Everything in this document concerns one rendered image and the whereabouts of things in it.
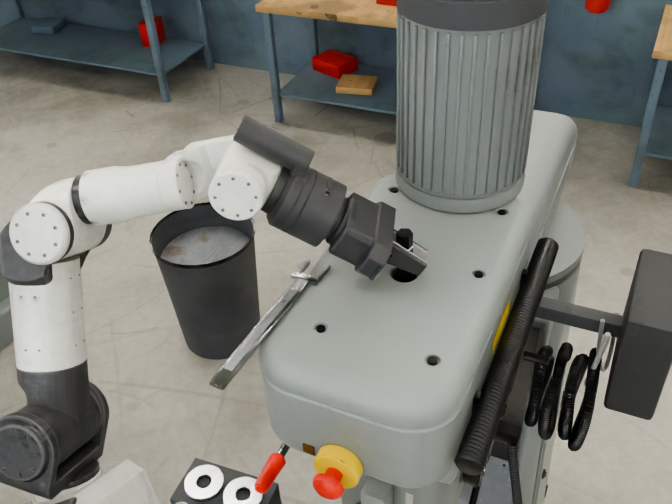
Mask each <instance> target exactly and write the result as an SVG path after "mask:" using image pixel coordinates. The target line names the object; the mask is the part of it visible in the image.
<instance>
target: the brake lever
mask: <svg viewBox="0 0 672 504"><path fill-rule="evenodd" d="M289 448H290V447H289V446H288V445H286V444H285V443H282V445H281V446H280V448H279V450H278V451H277V453H271V454H270V456H269V458H268V460H267V462H266V464H265V465H264V467H263V469H262V471H261V473H260V474H259V476H258V478H257V480H256V482H255V484H254V488H255V490H256V491H257V492H258V493H260V494H263V493H267V491H268V490H269V488H270V487H271V485H272V483H273V482H274V480H275V479H276V477H277V476H278V474H279V473H280V471H281V470H282V468H283V467H284V465H285V464H286V461H285V458H284V457H285V455H286V453H287V452H288V450H289Z"/></svg>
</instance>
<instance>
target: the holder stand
mask: <svg viewBox="0 0 672 504"><path fill-rule="evenodd" d="M257 478H258V477H256V476H253V475H250V474H247V473H243V472H240V471H237V470H234V469H230V468H227V467H224V466H221V465H218V464H214V463H211V462H208V461H205V460H202V459H198V458H195V459H194V461H193V462H192V464H191V466H190V467H189V469H188V470H187V472H186V474H185V475H184V477H183V478H182V480H181V482H180V483H179V485H178V487H177V488H176V490H175V491H174V493H173V495H172V496H171V498H170V502H171V504H176V503H178V502H186V503H187V504H282V502H281V497H280V491H279V485H278V483H275V482H273V483H272V485H271V487H270V488H269V490H268V491H267V493H263V494H260V493H258V492H257V491H256V490H255V488H254V484H255V482H256V480H257Z"/></svg>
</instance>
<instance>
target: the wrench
mask: <svg viewBox="0 0 672 504"><path fill-rule="evenodd" d="M309 265H310V258H307V257H304V259H303V260H302V261H301V262H300V263H299V264H298V266H297V267H296V268H295V269H294V271H293V272H292V274H291V278H292V279H294V281H293V282H292V283H291V284H290V285H289V287H288V288H287V289H286V290H285V291H284V293H283V294H282V295H281V296H280V297H279V299H278V300H277V301H276V302H275V303H274V305H273V306H272V307H271V308H270V309H269V311H268V312H267V313H266V314H265V315H264V317H263V318H262V319H261V320H260V321H259V323H258V324H257V325H256V326H255V327H254V329H253V330H252V331H251V332H250V333H249V335H248V336H247V337H246V338H245V339H244V341H243V342H242V343H241V344H240V345H239V347H238V348H237V349H236V350H235V351H234V353H233V354H232V355H231V356H230V357H229V359H228V360H227V361H226V362H225V363H224V364H223V366H222V367H221V368H220V369H219V370H218V372H217V373H216V374H215V375H214V376H213V378H212V379H211V380H210V381H209V385H210V386H212V387H215V388H217V389H220V390H224V389H225V388H226V387H227V386H228V384H229V383H230V382H231V381H232V379H233V378H234V377H235V376H236V374H237V373H238V372H239V371H240V369H241V368H242V367H243V366H244V364H245V363H246V362H247V361H248V359H249V358H250V357H251V356H252V354H253V353H254V352H255V351H256V350H257V348H258V347H259V346H260V345H261V343H262V342H263V341H264V340H265V338H266V337H267V336H268V335H269V333H270V332H271V331H272V330H273V328H274V327H275V326H276V325H277V323H278V322H279V321H280V320H281V318H282V317H283V316H284V315H285V314H286V312H287V311H288V310H289V309H290V307H291V306H292V305H293V304H294V302H295V301H296V300H297V299H298V297H299V296H300V295H301V294H302V292H303V291H304V290H305V289H306V287H307V286H308V285H309V284H311V285H314V286H316V285H317V284H318V282H319V281H321V280H322V278H323V277H324V276H325V275H326V273H327V272H328V271H329V269H330V264H327V263H323V264H322V265H321V266H320V268H319V269H318V270H317V271H316V273H315V274H314V275H313V276H312V275H309V274H305V273H303V272H304V271H305V270H306V269H307V268H308V266H309Z"/></svg>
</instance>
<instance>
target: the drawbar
mask: <svg viewBox="0 0 672 504"><path fill-rule="evenodd" d="M396 243H398V244H399V245H401V246H402V247H404V248H405V249H407V250H408V249H410V248H411V247H412V246H413V232H412V231H411V230H410V229H408V228H401V229H400V230H398V231H397V232H396ZM396 281H398V282H403V283H406V282H411V281H412V273H410V272H408V271H405V270H402V269H400V268H397V267H396Z"/></svg>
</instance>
